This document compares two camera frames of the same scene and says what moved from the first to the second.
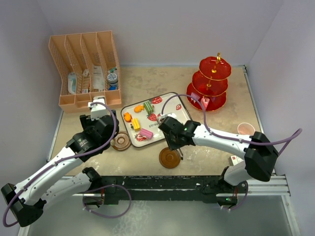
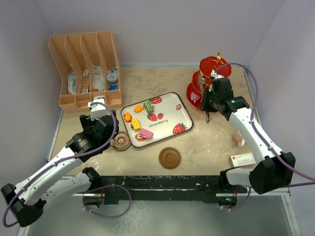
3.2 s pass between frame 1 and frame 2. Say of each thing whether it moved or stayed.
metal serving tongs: moved
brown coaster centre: stayed
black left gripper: stayed
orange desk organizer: stayed
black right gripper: moved
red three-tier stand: stayed
